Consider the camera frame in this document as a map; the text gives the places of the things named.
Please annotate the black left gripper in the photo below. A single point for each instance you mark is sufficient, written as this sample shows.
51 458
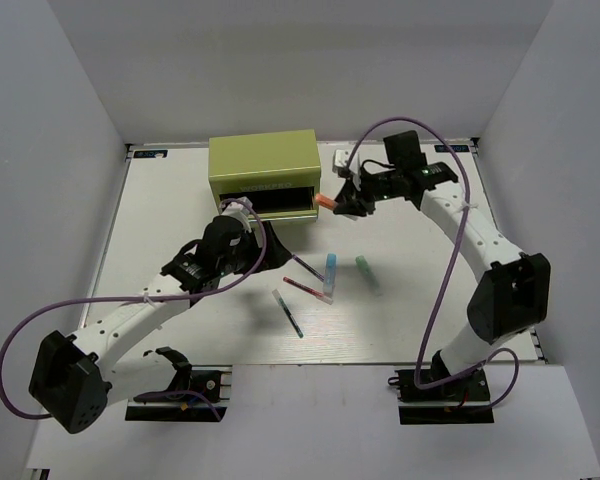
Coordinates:
276 255

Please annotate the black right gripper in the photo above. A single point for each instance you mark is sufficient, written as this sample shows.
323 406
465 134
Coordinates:
352 201

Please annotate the orange highlighter marker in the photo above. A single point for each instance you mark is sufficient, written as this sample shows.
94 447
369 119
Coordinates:
325 202

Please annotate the blue highlighter marker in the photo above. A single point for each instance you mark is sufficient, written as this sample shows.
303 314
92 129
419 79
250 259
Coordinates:
330 274

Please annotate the green highlighter marker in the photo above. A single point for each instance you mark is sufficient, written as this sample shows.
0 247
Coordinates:
368 275

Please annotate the green metal drawer chest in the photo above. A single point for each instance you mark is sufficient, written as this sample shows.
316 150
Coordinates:
278 172

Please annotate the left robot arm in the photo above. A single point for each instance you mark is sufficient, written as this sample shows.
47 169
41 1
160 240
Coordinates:
76 376

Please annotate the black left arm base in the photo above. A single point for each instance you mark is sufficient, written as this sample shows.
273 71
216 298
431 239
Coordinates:
202 397

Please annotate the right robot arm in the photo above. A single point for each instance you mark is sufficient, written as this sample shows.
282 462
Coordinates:
512 286

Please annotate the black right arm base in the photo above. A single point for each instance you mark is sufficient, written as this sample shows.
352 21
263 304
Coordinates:
467 403

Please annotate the purple gel pen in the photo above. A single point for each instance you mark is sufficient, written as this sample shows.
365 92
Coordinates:
308 267

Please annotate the green gel pen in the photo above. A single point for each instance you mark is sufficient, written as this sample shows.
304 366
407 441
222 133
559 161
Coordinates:
281 302

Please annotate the red gel pen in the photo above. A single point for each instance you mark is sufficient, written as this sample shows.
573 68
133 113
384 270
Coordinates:
311 291

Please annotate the blue label sticker right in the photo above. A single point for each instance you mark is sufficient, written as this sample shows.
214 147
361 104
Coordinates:
458 148

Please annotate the blue label sticker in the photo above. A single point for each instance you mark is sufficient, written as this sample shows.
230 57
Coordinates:
458 148
150 154

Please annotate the blue label sticker left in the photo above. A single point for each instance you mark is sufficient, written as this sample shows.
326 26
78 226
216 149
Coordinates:
150 154

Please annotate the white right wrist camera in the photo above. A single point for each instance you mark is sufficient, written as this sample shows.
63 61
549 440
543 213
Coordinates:
346 167

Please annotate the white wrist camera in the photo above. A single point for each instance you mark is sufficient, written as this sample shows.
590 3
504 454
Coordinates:
346 167
239 209

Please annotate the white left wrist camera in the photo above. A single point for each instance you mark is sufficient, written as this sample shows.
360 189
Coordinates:
239 209

